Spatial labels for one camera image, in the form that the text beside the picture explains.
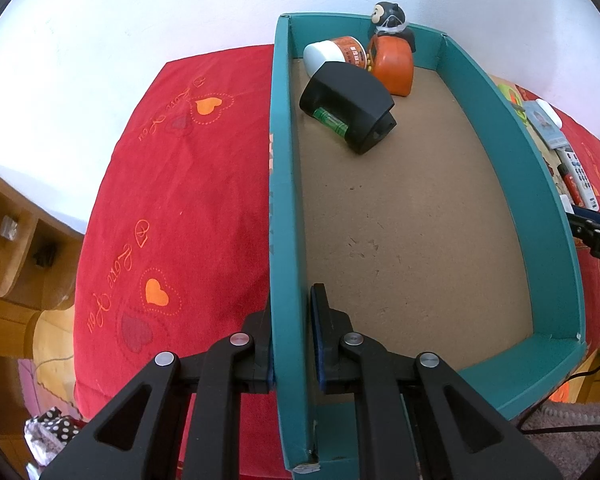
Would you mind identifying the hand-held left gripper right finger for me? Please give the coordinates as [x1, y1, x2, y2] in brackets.
[310, 282, 563, 480]

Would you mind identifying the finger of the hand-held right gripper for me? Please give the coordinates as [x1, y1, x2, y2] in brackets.
[567, 215, 600, 247]
[572, 204, 600, 228]

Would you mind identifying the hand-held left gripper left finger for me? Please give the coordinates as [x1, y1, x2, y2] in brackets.
[40, 305, 276, 480]

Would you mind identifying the white remote control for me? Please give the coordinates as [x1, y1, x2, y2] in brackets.
[555, 145, 600, 211]

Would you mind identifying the red lighter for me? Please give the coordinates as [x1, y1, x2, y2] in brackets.
[557, 162, 586, 206]

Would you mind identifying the teal cardboard box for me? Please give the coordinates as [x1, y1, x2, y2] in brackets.
[269, 10, 587, 473]

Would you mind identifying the green case with orange strip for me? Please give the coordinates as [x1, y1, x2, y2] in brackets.
[497, 82, 528, 126]

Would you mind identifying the orange toy with penguin figure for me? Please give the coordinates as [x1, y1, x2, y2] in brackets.
[365, 2, 417, 97]

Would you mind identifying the black tool with green level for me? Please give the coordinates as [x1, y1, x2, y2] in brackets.
[300, 61, 397, 155]

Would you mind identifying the orange jar with white lid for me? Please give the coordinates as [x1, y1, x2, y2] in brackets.
[303, 35, 370, 76]

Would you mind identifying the blue photo card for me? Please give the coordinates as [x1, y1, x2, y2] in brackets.
[526, 102, 565, 150]

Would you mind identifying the red heart-embroidered blanket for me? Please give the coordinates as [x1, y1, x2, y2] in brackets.
[72, 42, 600, 480]

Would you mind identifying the pink fuzzy rug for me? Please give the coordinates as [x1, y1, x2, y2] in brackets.
[520, 400, 600, 480]

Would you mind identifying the polka-dot bag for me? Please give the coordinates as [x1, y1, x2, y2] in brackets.
[24, 406, 83, 468]

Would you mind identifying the wooden shelf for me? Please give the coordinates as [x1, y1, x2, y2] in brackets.
[0, 160, 88, 461]

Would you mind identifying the black cable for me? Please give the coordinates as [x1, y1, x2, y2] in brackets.
[567, 355, 600, 381]
[519, 410, 600, 435]

